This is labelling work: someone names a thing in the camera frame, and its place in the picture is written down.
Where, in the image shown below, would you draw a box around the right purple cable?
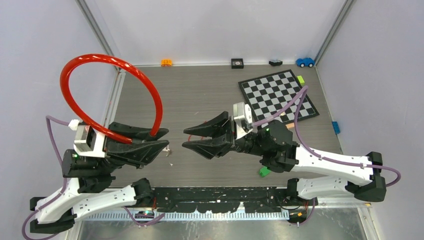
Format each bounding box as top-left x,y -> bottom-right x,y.
253,85 -> 402,227

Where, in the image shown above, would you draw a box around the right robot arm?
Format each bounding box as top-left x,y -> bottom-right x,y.
183,111 -> 387,205

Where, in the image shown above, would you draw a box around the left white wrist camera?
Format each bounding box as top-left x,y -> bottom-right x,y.
68,119 -> 106,158

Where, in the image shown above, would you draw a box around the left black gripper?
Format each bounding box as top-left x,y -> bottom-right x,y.
98,120 -> 172,174

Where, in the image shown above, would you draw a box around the aluminium front rail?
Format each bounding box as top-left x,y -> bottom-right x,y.
70,185 -> 373,222

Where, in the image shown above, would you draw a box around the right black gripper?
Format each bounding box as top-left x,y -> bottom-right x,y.
182,110 -> 268,160

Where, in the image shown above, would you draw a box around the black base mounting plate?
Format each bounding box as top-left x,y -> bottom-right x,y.
121,186 -> 319,214

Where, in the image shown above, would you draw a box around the small black toy car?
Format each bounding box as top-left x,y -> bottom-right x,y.
268,59 -> 283,67

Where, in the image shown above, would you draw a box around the lime green block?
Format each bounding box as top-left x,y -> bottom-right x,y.
297,75 -> 305,86

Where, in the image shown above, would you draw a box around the black white chessboard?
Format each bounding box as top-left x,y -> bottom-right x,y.
238,69 -> 320,124

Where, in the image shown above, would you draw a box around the blue toy brick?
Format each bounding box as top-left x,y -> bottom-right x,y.
331,121 -> 341,135

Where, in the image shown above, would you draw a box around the red hose lock keys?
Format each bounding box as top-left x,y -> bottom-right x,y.
164,147 -> 173,157

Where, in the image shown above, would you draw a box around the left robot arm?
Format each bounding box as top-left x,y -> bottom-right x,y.
29,119 -> 169,235

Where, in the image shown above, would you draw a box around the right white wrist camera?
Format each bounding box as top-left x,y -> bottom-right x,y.
232,102 -> 253,140

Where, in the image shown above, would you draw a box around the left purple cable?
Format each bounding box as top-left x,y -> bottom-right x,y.
21,115 -> 167,240

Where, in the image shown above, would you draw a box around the purple cable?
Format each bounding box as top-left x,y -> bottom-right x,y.
253,85 -> 402,227
21,115 -> 167,240

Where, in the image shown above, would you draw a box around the orange toy block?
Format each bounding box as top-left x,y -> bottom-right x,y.
160,58 -> 173,67

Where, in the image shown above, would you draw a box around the green toy brick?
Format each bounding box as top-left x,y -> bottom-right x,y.
258,167 -> 271,178

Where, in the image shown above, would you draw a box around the red hose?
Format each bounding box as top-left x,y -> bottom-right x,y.
59,54 -> 165,145

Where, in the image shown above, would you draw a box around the small black box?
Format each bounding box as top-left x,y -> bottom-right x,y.
231,58 -> 244,69

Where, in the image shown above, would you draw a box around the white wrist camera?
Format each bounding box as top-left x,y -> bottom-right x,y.
232,102 -> 253,140
68,119 -> 106,158

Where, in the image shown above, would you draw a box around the tan wooden block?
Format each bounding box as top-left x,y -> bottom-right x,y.
285,122 -> 295,129

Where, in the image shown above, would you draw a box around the blue toy car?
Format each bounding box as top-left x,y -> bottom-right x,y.
295,57 -> 315,68

